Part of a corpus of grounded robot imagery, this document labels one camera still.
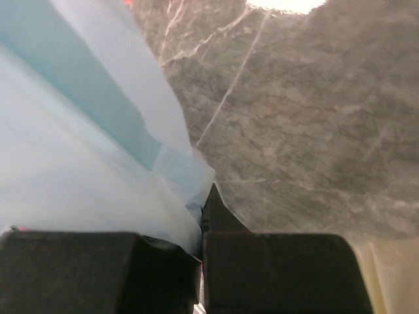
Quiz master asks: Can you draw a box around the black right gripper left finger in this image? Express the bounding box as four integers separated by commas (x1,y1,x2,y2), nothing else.
1,231,200,313

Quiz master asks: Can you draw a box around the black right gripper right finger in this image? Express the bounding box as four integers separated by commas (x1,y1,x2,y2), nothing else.
202,186,373,313

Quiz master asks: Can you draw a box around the blue printed plastic bag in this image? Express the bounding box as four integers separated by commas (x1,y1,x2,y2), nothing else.
1,1,215,254

